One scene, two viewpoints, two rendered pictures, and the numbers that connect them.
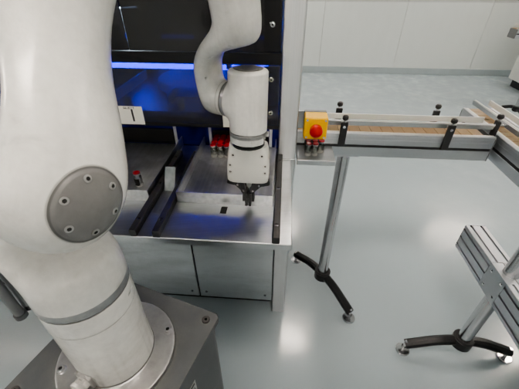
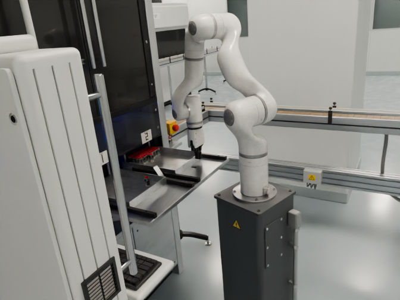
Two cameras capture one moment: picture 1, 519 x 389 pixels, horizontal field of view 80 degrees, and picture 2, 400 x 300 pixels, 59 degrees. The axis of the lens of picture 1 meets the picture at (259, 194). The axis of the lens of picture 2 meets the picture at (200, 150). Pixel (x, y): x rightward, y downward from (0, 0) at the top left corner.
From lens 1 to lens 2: 1.58 m
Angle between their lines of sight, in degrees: 57
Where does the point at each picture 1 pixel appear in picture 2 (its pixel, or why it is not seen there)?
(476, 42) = not seen: hidden behind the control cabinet
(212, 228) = (204, 170)
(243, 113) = (199, 111)
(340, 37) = not seen: outside the picture
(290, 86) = (162, 110)
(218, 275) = not seen: hidden behind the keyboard
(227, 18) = (200, 77)
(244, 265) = (162, 243)
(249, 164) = (200, 134)
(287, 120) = (163, 128)
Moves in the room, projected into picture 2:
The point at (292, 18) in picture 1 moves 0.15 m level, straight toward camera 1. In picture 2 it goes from (157, 80) to (180, 80)
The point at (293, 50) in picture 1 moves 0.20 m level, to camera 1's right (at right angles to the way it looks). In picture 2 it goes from (159, 93) to (177, 86)
